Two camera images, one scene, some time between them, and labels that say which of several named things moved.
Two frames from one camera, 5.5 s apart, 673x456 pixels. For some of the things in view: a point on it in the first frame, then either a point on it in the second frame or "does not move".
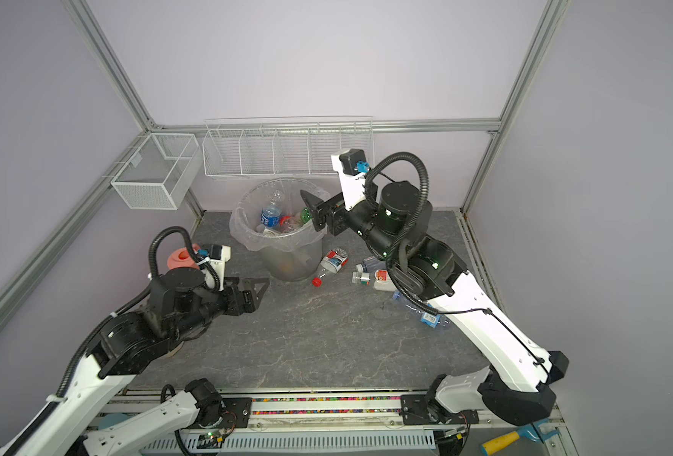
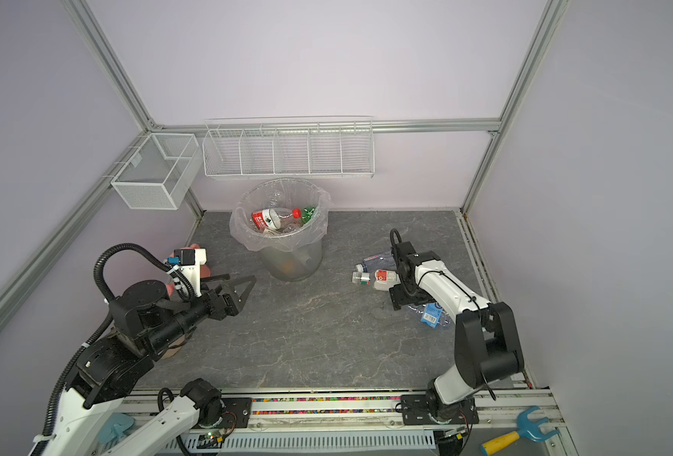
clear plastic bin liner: (273, 215) does not move
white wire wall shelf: (278, 146) does not move
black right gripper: (328, 211) to (399, 298)
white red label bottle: (382, 283) does not move
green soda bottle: (305, 216) does not move
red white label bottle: (332, 263) to (274, 218)
